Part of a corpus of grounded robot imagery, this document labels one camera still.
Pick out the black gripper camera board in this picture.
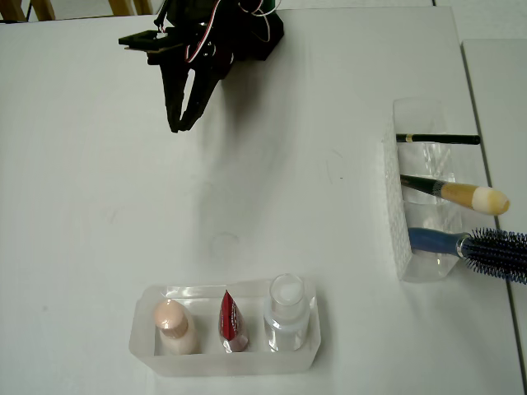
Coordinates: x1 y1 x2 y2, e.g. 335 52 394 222
118 29 184 54

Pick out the red hand cream tube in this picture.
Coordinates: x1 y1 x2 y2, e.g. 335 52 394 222
217 290 251 354

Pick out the dark blue eyeliner pencil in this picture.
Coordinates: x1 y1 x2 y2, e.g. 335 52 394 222
395 132 482 146

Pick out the frosted plastic bin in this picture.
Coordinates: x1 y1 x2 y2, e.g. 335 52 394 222
128 278 323 378

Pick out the pink bottle with ribbed cap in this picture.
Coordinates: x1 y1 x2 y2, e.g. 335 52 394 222
152 299 202 356

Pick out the clear acrylic organizer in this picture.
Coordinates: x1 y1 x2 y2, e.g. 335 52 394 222
380 97 464 283

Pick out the gold-handled makeup brush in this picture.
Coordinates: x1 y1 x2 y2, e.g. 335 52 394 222
399 174 511 216

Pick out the clear spray bottle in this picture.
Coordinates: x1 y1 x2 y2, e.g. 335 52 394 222
263 274 310 353

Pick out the blue round hairbrush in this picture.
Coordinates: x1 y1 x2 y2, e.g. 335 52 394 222
407 226 527 285

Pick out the black camera cable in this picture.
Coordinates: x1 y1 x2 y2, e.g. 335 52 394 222
154 0 172 34

